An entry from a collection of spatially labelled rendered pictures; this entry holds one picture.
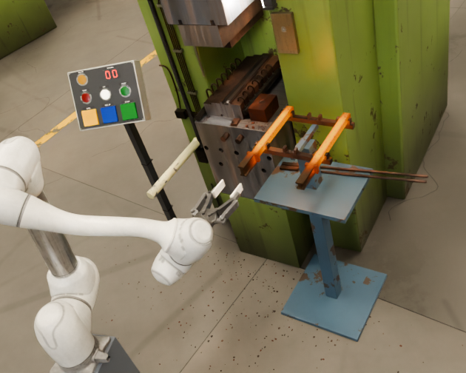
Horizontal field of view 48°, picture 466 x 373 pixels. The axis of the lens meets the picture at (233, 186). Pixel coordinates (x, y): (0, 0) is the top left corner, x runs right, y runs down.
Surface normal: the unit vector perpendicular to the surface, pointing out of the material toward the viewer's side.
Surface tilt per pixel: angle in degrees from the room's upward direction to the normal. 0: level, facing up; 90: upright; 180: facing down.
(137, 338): 0
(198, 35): 90
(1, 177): 41
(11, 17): 90
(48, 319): 5
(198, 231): 51
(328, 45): 90
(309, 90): 90
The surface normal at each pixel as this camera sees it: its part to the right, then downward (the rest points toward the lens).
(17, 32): 0.70, 0.32
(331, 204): -0.24, -0.73
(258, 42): -0.49, 0.66
